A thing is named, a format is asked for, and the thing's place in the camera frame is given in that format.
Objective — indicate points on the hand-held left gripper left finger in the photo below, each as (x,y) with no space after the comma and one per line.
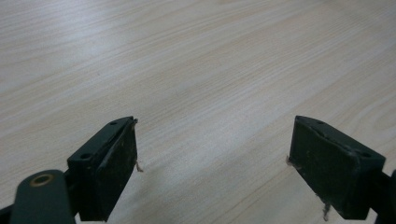
(106,168)

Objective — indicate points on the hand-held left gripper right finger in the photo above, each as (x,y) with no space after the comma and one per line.
(333,165)

